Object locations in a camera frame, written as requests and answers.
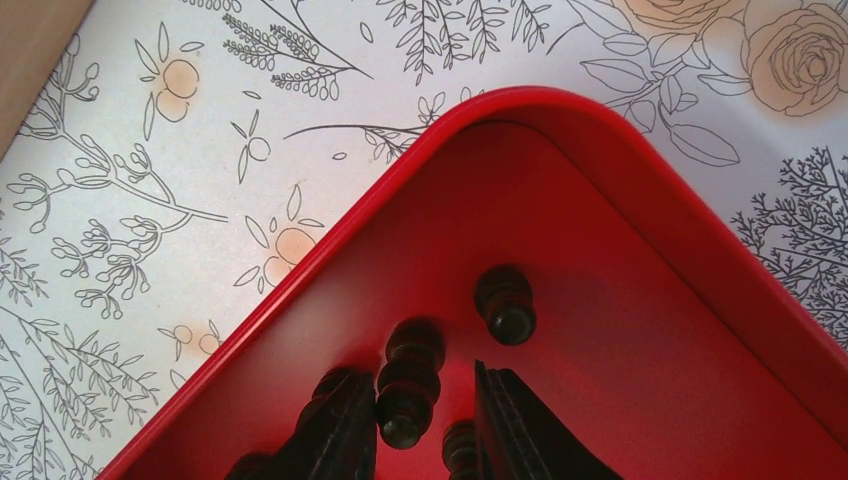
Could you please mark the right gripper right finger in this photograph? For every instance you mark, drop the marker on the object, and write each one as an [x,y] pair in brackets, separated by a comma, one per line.
[519,437]

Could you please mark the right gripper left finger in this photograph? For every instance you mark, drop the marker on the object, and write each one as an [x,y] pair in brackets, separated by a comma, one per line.
[334,436]

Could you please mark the dark chess pawn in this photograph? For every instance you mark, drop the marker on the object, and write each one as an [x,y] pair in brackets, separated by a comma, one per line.
[459,451]
[408,385]

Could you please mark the dark chess piece in tray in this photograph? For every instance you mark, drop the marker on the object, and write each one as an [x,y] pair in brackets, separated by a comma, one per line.
[503,298]

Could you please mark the red plastic tray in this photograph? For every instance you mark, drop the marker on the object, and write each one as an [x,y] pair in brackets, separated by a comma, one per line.
[661,342]

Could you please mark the floral patterned table mat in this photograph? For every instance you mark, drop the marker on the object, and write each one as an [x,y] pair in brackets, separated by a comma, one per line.
[187,154]

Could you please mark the wooden chessboard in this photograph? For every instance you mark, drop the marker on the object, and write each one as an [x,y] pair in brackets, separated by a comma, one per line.
[33,35]

